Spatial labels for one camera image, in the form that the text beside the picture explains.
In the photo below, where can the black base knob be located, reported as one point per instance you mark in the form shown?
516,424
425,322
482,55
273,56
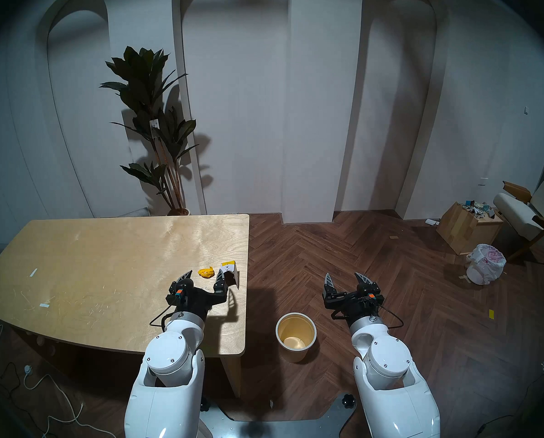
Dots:
204,404
348,401

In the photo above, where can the wooden cube side table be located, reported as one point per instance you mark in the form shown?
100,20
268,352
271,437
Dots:
463,232

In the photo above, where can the tall green leafy plant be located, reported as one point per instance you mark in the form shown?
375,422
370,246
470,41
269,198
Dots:
146,90

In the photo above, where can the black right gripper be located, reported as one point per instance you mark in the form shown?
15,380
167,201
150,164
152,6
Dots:
351,302

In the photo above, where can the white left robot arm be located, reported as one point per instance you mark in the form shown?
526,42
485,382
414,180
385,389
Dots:
167,355

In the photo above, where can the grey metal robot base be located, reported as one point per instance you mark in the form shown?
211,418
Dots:
272,429

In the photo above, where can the yellow wrapper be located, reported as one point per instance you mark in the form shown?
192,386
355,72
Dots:
206,272

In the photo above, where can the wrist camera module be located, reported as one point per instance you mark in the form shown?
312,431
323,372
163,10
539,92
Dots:
179,294
375,299

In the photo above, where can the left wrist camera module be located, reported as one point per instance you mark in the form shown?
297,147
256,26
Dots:
179,294

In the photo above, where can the white yellow paper carton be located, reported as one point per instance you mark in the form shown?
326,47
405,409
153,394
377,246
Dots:
232,270

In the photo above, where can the small clutter pile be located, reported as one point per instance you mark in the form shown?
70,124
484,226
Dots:
479,208

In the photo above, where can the white bin with plastic bag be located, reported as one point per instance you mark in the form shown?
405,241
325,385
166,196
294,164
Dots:
485,263

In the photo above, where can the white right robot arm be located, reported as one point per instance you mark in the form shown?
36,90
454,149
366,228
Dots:
388,357

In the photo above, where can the cream round trash bin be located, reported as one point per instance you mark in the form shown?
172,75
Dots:
296,336

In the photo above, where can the light wooden table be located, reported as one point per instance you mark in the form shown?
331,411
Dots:
107,268

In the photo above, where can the white cushioned wooden armchair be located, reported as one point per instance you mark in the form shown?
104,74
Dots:
520,213

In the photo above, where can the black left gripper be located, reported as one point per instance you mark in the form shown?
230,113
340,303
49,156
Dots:
199,300

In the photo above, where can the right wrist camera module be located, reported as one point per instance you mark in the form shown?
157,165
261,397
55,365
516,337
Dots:
375,299

